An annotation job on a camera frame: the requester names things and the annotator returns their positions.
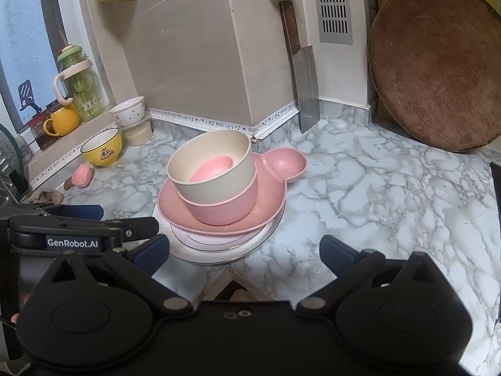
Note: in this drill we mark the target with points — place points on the small white plate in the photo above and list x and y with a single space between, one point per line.
211 241

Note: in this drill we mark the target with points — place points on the pink bear-shaped plate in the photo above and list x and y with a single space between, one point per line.
282 164

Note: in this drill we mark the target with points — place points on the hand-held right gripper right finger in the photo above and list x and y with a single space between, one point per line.
336 252

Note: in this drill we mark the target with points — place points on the small pink heart dish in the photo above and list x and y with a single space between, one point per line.
211 170

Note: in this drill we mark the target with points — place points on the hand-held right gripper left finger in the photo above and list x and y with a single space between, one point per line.
150 252

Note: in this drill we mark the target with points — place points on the cream bowl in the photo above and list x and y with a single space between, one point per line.
235 172

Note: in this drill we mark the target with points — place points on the large white plate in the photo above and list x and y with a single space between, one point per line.
219 257

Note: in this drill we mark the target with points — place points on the white patterned bowl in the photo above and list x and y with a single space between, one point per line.
129 113

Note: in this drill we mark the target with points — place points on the black phone stand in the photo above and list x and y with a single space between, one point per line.
25 90

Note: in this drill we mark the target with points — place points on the small pink brush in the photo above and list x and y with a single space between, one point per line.
82 174

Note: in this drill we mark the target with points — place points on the brown cloth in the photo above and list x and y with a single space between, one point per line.
47 196

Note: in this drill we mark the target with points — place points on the dark brown box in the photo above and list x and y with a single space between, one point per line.
37 137

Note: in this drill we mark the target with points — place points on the window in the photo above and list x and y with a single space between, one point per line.
23 27

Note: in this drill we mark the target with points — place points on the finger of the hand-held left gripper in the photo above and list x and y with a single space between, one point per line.
82 211
141 227

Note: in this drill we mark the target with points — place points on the grey vent grille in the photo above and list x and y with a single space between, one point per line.
336 36

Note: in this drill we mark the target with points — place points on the round wooden cutting board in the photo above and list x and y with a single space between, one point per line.
434 66

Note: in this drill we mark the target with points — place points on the clear glass lid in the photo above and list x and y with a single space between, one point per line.
8 152

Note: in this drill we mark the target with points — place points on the yellow mug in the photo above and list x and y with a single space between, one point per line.
64 121

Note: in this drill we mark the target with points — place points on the yellow printed bowl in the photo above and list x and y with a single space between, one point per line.
101 152

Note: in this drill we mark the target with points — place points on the pink bowl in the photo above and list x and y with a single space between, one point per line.
223 211

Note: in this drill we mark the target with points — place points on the white music-note edge strip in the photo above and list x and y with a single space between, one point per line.
219 123

